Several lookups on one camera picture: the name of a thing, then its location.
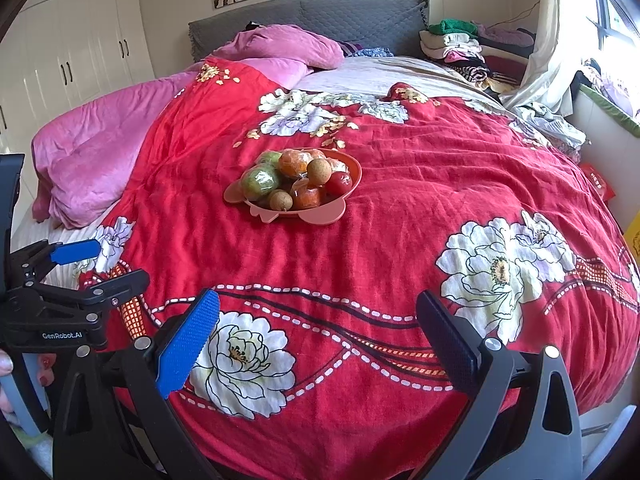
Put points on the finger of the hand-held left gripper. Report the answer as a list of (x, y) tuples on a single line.
[(77, 251), (120, 282)]

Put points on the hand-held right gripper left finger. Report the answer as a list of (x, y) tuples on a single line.
[(187, 345)]

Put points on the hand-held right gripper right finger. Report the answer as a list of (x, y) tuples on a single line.
[(447, 345)]

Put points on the plastic-wrapped green fruit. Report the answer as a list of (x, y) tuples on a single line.
[(259, 183), (270, 158)]

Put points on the round brown fruit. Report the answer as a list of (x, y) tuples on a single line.
[(318, 171), (281, 201)]

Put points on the pink scalloped bowl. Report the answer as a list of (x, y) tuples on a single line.
[(320, 212)]

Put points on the plastic-wrapped orange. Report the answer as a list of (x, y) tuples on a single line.
[(294, 162), (307, 197), (315, 153), (337, 165)]

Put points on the red tomato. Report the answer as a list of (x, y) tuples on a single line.
[(338, 183)]

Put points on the person's left hand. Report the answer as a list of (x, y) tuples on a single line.
[(47, 372)]

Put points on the white striped sheet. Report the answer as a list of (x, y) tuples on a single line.
[(55, 232)]

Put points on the red floral blanket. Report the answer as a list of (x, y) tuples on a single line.
[(400, 260)]

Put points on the pink quilt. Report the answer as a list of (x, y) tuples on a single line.
[(95, 135)]

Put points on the yellow object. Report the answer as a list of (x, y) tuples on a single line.
[(634, 237)]

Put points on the red box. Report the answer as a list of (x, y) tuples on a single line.
[(597, 180)]

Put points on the white wardrobe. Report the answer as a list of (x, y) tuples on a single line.
[(70, 25)]

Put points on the crumpled grey white clothes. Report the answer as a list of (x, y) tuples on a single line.
[(547, 125)]

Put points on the beige bed sheet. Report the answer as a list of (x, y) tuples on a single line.
[(370, 75)]

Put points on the green ledge cushion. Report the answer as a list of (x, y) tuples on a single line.
[(607, 112)]

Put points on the pink pillow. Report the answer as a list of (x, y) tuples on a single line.
[(285, 45)]

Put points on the pile of folded clothes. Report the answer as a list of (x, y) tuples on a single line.
[(452, 52)]

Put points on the clothes on windowsill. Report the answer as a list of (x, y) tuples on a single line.
[(607, 85)]

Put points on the purple patterned cloth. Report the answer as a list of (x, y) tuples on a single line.
[(367, 50)]

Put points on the cream curtain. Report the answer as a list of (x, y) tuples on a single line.
[(550, 55)]

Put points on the mauve clothes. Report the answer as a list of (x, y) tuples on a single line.
[(505, 36)]

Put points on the green knitted garment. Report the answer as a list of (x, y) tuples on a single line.
[(452, 26)]

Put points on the grey padded headboard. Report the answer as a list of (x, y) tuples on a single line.
[(370, 17)]

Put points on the window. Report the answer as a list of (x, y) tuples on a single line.
[(615, 15)]

